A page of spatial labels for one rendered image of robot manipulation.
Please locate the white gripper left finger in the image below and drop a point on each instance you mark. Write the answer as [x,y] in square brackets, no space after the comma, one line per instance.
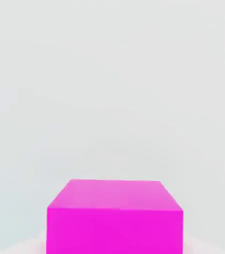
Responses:
[33,246]

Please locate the small magenta cube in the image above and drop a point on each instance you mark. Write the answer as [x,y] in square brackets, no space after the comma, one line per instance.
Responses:
[114,228]

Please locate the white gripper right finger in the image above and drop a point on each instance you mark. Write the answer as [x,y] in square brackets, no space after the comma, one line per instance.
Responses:
[195,247]

